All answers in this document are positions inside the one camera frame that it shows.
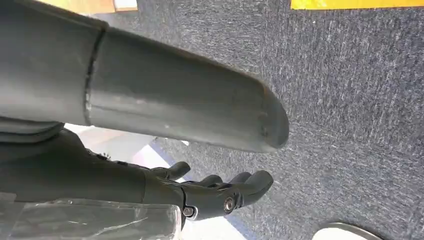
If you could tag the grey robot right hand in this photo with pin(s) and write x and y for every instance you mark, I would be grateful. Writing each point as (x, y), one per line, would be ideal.
(165, 96)

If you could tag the clear plastic cover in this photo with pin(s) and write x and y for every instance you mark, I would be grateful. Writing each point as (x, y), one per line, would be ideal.
(82, 222)

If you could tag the yellow floor sheet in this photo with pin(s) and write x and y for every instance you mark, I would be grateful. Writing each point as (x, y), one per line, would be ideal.
(357, 4)

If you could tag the white round floor object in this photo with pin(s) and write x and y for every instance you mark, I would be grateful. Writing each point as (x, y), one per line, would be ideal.
(341, 233)

